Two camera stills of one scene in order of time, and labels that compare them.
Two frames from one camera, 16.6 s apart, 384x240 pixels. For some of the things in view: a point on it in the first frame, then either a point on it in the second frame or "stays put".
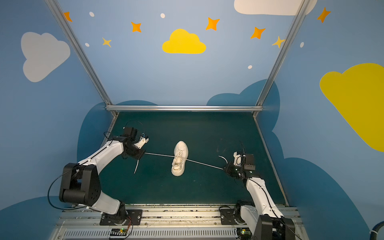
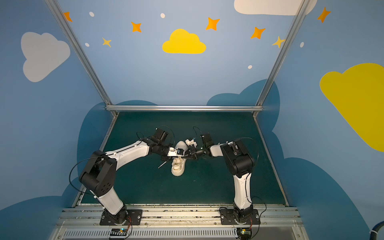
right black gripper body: (230, 169) → (192, 153)
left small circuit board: (118, 232) stays put
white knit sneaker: (180, 152) stays put
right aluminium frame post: (280, 54) stays put
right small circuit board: (244, 233) stays put
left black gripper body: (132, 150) → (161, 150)
